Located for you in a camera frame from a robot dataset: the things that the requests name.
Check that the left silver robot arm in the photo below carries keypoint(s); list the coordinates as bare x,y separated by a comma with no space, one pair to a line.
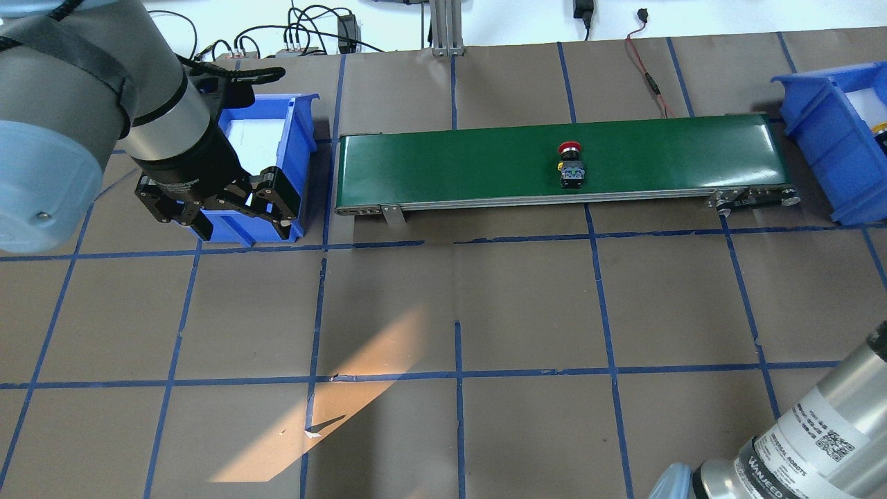
80,78

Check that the aluminium frame post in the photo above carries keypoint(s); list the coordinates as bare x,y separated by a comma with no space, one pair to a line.
446,29

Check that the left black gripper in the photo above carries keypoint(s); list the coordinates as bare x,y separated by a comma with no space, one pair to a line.
192,166

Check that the left blue plastic bin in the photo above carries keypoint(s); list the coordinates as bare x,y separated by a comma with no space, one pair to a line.
295,150

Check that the black power adapter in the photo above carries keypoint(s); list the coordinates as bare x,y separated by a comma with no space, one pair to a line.
583,9

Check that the white foam in right bin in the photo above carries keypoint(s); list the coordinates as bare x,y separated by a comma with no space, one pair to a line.
868,106

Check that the green conveyor belt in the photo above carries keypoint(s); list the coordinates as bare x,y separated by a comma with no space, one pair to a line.
731,162

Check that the white foam in left bin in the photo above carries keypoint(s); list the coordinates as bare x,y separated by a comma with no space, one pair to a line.
256,142

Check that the white foam in bin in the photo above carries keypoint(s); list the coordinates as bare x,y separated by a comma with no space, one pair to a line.
868,106
256,142

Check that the right blue plastic bin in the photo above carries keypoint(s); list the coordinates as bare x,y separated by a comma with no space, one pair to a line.
838,146

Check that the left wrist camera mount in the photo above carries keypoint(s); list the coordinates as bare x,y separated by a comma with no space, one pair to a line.
228,89

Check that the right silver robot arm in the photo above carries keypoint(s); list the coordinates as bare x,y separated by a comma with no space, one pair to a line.
829,444

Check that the yellow push button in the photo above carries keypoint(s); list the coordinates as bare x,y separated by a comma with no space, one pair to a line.
879,132

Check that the blue plastic bin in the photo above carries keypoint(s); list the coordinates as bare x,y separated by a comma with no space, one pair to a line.
838,146
295,150

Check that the red push button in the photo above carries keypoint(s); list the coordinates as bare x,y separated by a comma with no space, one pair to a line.
571,167

